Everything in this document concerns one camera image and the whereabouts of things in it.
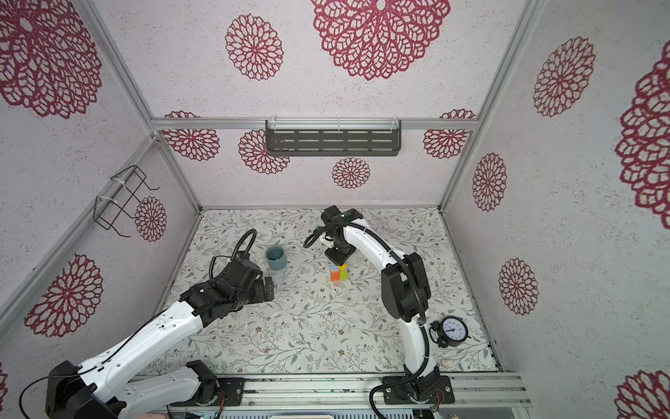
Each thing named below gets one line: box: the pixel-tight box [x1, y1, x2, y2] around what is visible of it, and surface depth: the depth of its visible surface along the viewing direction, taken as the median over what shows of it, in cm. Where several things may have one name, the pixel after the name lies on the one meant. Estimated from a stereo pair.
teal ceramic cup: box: [265, 245, 288, 271], surface depth 100 cm
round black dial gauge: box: [428, 315, 472, 349], surface depth 83 cm
